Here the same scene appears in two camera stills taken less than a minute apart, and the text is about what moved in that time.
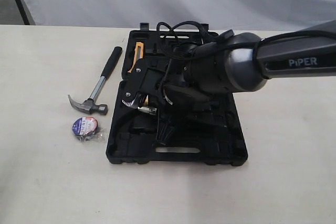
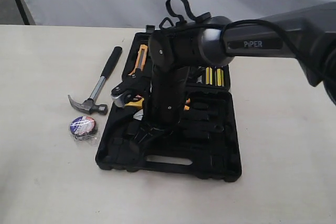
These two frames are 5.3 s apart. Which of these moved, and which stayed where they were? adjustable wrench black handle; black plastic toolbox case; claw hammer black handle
Moved: black plastic toolbox case; adjustable wrench black handle
Stayed: claw hammer black handle
